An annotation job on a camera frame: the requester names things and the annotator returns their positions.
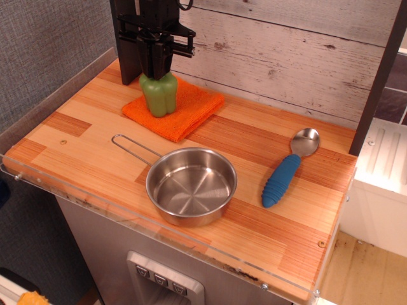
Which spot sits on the yellow object bottom left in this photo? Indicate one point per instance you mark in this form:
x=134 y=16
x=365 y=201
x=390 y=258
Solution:
x=32 y=298

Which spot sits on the small steel saucepan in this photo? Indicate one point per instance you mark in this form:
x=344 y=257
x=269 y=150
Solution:
x=190 y=186

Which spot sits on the spoon with blue handle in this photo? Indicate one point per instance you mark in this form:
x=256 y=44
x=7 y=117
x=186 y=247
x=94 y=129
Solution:
x=304 y=143

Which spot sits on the clear acrylic front guard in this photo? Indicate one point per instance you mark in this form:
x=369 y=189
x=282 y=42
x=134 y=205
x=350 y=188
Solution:
x=181 y=238

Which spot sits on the clear acrylic guard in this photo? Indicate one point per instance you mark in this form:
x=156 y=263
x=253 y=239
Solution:
x=51 y=103
x=181 y=238

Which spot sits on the grey cabinet with dispenser panel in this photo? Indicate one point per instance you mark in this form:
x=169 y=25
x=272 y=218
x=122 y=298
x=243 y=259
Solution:
x=129 y=267

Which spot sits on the dark right frame post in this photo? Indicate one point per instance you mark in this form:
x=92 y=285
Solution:
x=384 y=69

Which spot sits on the dark left frame post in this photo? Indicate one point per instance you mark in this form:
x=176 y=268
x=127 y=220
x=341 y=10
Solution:
x=130 y=66

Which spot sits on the clear acrylic left guard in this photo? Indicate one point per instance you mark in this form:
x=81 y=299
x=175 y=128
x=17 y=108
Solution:
x=51 y=103

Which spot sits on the orange folded cloth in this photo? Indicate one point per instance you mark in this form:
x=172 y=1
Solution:
x=193 y=107

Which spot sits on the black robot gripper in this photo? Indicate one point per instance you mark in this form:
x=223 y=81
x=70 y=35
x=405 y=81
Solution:
x=157 y=23

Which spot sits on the white toy sink unit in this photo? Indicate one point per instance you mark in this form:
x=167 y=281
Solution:
x=375 y=210

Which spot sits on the dark frame post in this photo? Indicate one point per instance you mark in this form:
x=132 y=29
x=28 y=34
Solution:
x=384 y=69
x=130 y=66

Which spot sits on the green toy capsicum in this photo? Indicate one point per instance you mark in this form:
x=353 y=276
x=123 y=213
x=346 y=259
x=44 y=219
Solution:
x=160 y=95

